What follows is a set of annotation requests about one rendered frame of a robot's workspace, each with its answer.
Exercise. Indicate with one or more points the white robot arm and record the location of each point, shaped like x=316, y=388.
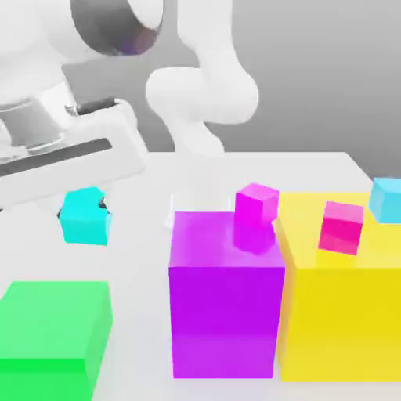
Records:
x=216, y=94

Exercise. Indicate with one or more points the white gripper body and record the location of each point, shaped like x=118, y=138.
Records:
x=78, y=170

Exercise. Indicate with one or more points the small cyan cube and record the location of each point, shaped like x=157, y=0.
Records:
x=84, y=221

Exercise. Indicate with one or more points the large purple box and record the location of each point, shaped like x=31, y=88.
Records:
x=225, y=313

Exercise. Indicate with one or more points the small magenta cube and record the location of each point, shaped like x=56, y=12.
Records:
x=255, y=213

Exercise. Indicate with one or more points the large yellow box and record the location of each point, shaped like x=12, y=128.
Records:
x=341, y=319

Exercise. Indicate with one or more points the small light blue cube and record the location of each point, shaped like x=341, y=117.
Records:
x=387, y=200

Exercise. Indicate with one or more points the large green box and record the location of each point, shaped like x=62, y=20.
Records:
x=47, y=338

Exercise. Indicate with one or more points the small pink cube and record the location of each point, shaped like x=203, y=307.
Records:
x=341, y=233

